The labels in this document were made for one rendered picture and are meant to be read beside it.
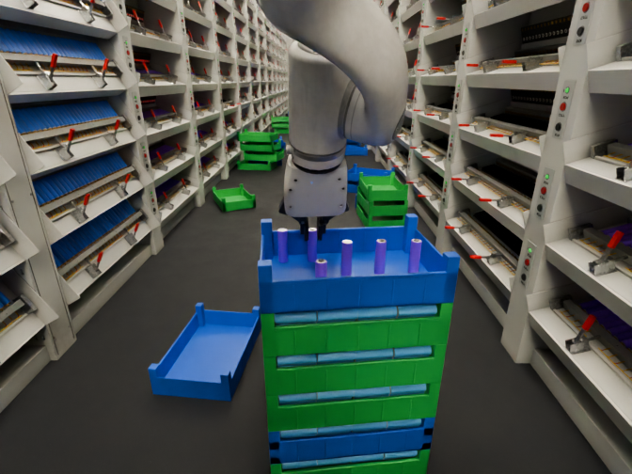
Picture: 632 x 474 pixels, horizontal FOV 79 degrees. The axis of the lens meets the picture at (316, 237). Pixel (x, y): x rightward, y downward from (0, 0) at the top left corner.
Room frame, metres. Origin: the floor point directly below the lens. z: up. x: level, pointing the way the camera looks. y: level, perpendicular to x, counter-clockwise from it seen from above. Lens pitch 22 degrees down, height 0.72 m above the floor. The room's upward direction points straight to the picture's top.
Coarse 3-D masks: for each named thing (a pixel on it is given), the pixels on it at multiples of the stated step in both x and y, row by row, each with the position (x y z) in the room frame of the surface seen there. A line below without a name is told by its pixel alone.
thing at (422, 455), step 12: (420, 456) 0.52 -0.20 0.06; (276, 468) 0.49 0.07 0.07; (300, 468) 0.54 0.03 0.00; (312, 468) 0.50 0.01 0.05; (324, 468) 0.50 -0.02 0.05; (336, 468) 0.50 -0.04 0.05; (348, 468) 0.50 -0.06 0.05; (360, 468) 0.50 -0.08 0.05; (372, 468) 0.51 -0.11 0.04; (384, 468) 0.51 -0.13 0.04; (396, 468) 0.51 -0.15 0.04; (408, 468) 0.51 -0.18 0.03; (420, 468) 0.52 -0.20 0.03
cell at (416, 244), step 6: (414, 240) 0.61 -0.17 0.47; (420, 240) 0.61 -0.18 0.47; (414, 246) 0.60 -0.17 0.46; (420, 246) 0.60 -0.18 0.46; (414, 252) 0.60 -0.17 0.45; (414, 258) 0.60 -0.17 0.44; (408, 264) 0.61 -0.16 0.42; (414, 264) 0.60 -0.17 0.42; (408, 270) 0.61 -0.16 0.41; (414, 270) 0.60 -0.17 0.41
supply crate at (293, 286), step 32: (416, 224) 0.70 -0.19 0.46; (288, 256) 0.68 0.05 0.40; (320, 256) 0.68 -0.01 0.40; (352, 256) 0.68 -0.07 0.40; (448, 256) 0.52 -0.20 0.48; (288, 288) 0.49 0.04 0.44; (320, 288) 0.50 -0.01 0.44; (352, 288) 0.50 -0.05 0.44; (384, 288) 0.51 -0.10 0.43; (416, 288) 0.51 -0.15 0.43; (448, 288) 0.52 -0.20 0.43
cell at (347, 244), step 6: (348, 240) 0.61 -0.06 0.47; (342, 246) 0.60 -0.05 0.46; (348, 246) 0.59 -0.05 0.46; (342, 252) 0.60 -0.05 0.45; (348, 252) 0.59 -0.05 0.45; (342, 258) 0.60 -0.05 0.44; (348, 258) 0.59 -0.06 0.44; (342, 264) 0.60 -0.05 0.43; (348, 264) 0.59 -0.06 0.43; (342, 270) 0.59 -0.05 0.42; (348, 270) 0.59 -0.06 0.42
